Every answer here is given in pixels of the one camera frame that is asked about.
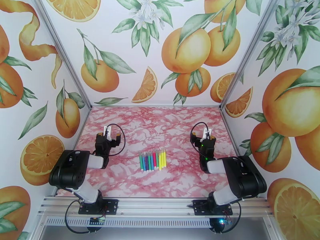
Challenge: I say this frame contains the black base cable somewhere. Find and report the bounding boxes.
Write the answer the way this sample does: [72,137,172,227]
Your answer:
[214,201,242,234]
[64,200,91,234]

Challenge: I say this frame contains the perforated metal cable tray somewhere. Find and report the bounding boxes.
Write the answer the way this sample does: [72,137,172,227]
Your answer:
[45,217,212,227]

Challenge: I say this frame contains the black round mount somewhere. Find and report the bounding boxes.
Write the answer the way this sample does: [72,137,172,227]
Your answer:
[209,217,227,234]
[87,223,102,234]

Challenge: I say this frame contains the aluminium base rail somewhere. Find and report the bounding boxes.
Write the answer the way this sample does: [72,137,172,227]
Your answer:
[37,196,274,218]

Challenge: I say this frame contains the aluminium frame post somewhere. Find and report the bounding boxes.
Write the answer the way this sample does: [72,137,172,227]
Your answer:
[31,0,93,109]
[219,0,284,109]

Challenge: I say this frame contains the aluminium back rail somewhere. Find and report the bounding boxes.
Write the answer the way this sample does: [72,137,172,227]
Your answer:
[90,104,222,108]

